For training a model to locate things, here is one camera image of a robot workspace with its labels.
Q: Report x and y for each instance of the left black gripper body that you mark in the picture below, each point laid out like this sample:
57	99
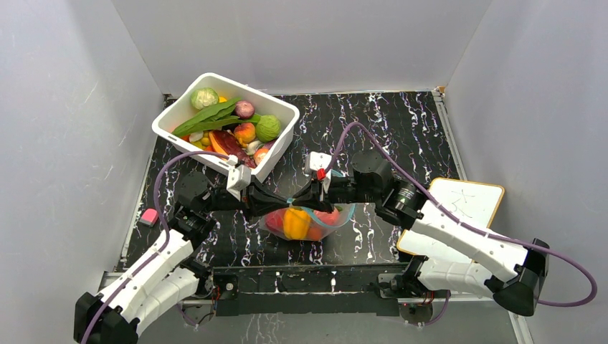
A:
226	201

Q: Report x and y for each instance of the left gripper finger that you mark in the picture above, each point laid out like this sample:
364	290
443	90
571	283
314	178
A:
257	208
259	194

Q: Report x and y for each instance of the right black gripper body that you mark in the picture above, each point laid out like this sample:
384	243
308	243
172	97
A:
318	193

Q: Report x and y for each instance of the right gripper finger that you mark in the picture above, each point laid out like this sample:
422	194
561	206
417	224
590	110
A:
312	193
316	206

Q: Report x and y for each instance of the pink peach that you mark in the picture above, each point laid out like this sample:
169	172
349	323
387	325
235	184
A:
327	219

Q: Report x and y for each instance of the red tomato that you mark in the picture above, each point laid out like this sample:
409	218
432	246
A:
274	221

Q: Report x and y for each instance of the yellow bell pepper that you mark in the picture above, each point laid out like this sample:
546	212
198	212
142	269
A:
296	223

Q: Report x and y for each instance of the clear zip top bag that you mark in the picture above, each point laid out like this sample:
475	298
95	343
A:
346	215

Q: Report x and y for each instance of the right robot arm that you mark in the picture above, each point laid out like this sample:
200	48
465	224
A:
509	272

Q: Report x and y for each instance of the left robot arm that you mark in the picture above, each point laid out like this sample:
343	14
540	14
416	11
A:
167	273

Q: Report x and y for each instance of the garlic bulb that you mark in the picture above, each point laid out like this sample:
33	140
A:
253	147

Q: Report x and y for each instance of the raw red meat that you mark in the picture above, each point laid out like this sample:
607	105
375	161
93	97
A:
232	147

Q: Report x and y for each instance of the light green cabbage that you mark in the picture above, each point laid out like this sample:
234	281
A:
268	128

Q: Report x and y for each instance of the pink eraser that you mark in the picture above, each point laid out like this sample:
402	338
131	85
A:
149	217

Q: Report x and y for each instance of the pink onion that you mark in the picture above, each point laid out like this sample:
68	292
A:
244	109

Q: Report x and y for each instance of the long green leaf vegetable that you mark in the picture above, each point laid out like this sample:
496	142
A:
213	117

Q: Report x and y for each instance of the white plastic bin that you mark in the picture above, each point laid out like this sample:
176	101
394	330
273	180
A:
264	104

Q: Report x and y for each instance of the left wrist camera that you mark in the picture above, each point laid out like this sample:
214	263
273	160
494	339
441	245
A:
238	178

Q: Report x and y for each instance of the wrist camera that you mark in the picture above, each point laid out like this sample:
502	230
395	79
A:
238	178
316	165

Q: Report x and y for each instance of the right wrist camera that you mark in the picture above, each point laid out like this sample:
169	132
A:
316	165

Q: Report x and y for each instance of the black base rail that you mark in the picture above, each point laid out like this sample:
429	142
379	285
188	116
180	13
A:
380	289

